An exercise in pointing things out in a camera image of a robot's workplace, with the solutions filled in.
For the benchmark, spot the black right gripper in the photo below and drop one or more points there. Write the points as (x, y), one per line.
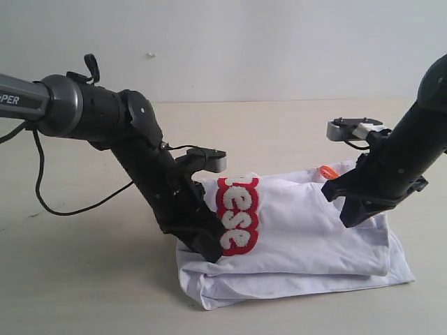
(367, 195)

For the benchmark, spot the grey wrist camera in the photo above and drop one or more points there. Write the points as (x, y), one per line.
(361, 134)
(198, 159)

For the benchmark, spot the orange neck label tag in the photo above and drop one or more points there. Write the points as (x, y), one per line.
(327, 172)

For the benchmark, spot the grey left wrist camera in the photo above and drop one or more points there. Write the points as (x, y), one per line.
(198, 159)

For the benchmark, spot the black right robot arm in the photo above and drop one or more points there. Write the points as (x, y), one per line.
(392, 165)

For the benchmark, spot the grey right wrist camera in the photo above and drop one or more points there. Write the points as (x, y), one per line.
(361, 134)

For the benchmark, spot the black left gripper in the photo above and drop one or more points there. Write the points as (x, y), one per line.
(180, 210)

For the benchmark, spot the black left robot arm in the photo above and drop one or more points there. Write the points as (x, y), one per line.
(75, 107)

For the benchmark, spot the white t-shirt red lettering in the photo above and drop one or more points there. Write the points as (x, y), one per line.
(283, 238)

